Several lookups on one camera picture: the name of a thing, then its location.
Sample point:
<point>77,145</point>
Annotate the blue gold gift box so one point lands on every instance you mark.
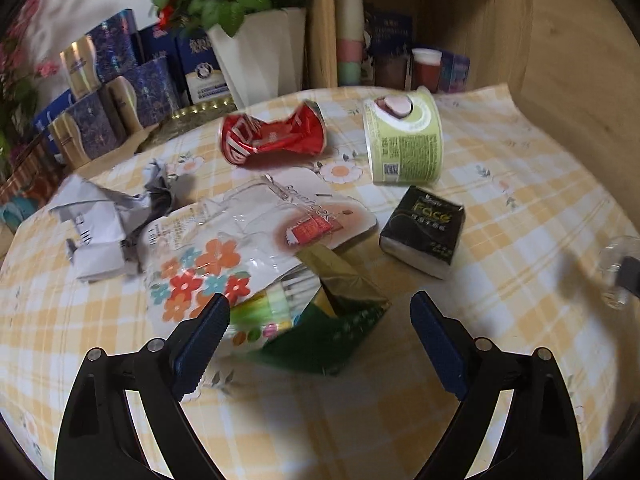
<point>100,55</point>
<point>145,95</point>
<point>90,130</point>

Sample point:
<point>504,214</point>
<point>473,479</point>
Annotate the cartoon figure box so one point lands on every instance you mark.
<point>370,50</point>

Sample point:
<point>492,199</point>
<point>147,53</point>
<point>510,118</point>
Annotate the black tissue pack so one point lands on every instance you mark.
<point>425,225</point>

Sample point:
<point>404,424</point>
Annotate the flat blue box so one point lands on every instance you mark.
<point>50,110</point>

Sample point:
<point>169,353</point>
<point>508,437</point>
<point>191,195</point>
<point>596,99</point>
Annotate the wooden shelf unit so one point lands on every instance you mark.
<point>320,35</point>

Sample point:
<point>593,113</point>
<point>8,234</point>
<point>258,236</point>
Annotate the floral plastic bag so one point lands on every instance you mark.
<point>210,255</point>

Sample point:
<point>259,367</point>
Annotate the pink blossom branches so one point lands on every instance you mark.
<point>20,60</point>

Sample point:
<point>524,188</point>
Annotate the paper cup stack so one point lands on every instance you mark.
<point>349,35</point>

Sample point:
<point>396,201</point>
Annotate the green gold foil bag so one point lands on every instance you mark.
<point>345,330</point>

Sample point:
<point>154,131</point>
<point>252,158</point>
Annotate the green striped packet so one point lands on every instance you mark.
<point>265,310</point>

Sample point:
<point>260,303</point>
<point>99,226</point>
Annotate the small red packet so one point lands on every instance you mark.
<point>312,230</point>

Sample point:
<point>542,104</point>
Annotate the red plastic cup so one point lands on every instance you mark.
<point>426,72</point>

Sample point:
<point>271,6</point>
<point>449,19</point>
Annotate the yellow checked tablecloth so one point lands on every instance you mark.
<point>500,185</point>

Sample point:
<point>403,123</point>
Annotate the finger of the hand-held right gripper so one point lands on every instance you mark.
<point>631,275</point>

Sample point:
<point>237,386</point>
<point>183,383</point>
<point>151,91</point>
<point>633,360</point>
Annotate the white vase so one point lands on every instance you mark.
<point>260,60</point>

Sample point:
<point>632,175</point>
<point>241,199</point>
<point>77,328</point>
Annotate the crushed red can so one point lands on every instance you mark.
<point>280,132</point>

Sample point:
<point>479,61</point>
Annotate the blue box white label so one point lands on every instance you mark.
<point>202,72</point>

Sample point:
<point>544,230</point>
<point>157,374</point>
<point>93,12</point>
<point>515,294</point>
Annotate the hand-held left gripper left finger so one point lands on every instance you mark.
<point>200,345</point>

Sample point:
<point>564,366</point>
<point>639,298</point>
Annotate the white paper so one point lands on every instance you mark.
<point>95,215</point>

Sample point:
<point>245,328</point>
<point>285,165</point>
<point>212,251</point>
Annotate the gold rimmed tray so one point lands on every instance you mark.
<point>200,110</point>

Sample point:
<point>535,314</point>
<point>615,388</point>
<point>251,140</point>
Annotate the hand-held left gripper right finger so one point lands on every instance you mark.
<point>440,350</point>

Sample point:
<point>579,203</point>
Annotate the plain dark blue box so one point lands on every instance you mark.
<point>157,45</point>

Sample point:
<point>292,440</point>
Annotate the purple box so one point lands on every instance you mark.
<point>456,72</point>

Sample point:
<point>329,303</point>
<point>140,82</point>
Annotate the striped basket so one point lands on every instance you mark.
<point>27,175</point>

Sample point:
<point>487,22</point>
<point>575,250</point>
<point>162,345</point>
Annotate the brown glass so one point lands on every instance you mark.
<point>391,71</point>

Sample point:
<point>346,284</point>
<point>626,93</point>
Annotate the dark blue book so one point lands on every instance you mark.
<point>392,32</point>

